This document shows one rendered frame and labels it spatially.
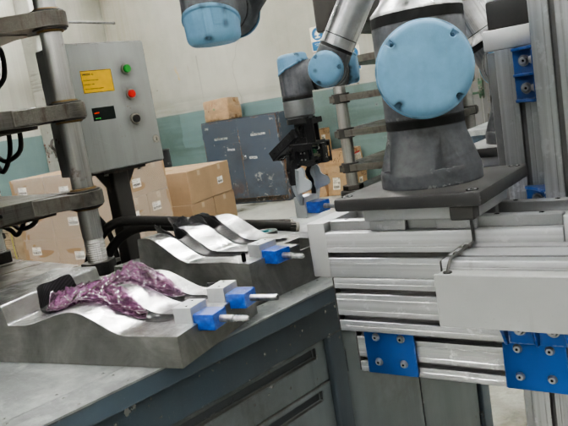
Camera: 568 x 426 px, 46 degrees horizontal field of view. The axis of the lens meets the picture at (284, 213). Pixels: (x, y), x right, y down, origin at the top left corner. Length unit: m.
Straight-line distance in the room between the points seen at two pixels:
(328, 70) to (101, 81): 0.94
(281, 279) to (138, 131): 0.99
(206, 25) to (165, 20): 9.11
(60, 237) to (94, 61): 3.73
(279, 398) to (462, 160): 0.68
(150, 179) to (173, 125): 4.53
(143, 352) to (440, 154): 0.57
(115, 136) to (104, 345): 1.11
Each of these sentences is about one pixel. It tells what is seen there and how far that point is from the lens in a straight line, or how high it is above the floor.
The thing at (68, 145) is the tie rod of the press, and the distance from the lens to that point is 1.97.
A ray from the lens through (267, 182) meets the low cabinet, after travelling 8.56.
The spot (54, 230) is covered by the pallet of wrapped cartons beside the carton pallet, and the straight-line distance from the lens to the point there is 5.84.
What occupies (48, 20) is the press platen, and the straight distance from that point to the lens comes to 1.97.
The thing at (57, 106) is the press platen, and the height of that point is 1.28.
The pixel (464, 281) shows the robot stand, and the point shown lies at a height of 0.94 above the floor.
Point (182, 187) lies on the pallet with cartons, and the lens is 6.08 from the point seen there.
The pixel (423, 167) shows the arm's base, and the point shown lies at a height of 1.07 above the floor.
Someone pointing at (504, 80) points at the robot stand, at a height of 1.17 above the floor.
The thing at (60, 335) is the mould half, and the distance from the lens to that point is 1.26.
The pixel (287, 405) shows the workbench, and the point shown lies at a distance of 1.46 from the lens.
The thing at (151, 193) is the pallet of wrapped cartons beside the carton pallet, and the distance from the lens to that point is 5.53.
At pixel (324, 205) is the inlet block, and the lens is 1.64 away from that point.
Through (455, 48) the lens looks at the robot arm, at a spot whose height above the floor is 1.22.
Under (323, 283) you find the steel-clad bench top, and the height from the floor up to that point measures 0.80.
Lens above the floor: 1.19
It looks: 9 degrees down
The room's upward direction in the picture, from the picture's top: 9 degrees counter-clockwise
